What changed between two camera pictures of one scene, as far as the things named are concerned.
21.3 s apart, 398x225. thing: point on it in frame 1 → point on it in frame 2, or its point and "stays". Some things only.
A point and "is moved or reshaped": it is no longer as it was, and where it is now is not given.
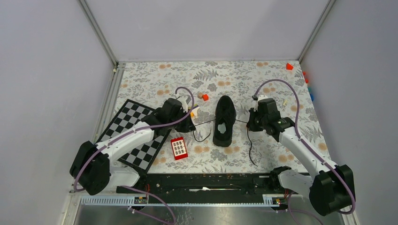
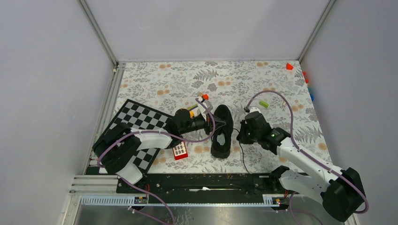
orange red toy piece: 306,80 stays
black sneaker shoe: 225,116 is moved or reshaped
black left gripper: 188,126 → 209,124
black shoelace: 210,132 → 242,153
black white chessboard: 141,158 stays
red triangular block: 289,66 stays
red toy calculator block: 179,148 stays
